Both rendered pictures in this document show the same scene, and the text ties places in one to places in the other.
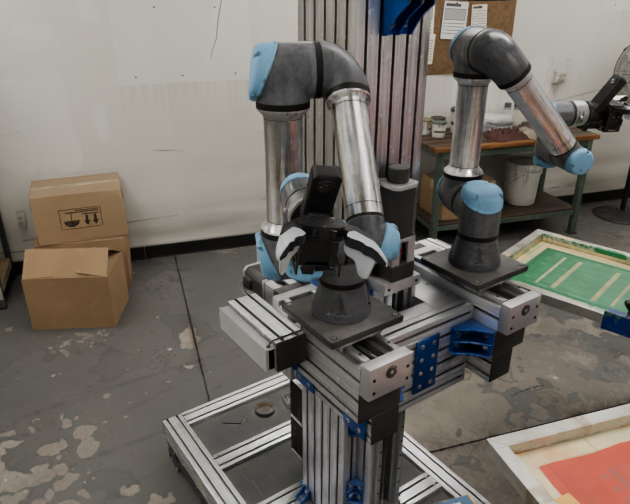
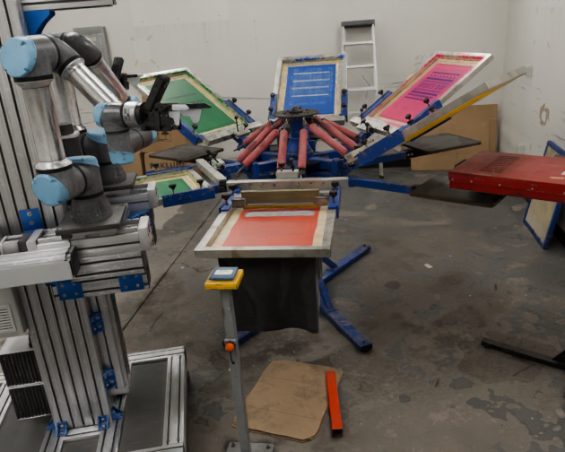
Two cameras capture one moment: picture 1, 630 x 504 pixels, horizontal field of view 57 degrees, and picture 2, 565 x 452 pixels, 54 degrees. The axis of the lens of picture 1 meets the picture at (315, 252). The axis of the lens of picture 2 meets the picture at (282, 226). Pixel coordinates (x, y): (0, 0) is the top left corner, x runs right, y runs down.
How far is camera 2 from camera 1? 1.35 m
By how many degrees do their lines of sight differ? 57
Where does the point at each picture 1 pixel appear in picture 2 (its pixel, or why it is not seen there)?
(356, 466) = (101, 360)
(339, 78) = (69, 54)
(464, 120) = (67, 93)
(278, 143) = (46, 102)
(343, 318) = (107, 213)
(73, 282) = not seen: outside the picture
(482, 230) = not seen: hidden behind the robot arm
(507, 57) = (91, 46)
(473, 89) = not seen: hidden behind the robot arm
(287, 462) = (20, 435)
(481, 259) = (119, 173)
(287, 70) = (44, 51)
